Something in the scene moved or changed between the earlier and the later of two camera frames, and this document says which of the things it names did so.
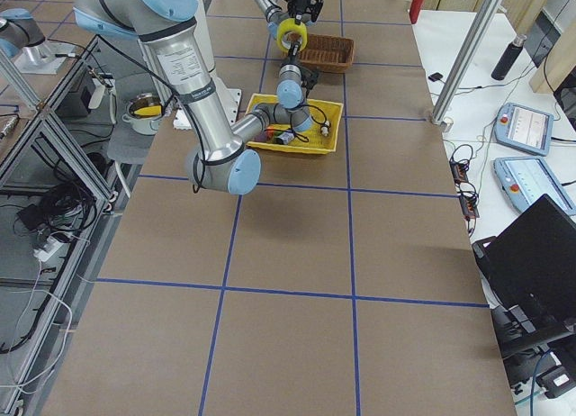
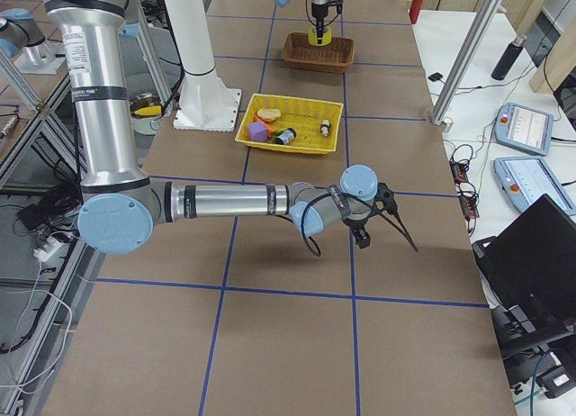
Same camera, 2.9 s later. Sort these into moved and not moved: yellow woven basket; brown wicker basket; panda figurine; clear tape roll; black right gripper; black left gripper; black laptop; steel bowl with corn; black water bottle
Moved: clear tape roll; black left gripper; black right gripper
Not moved: panda figurine; yellow woven basket; steel bowl with corn; black laptop; black water bottle; brown wicker basket
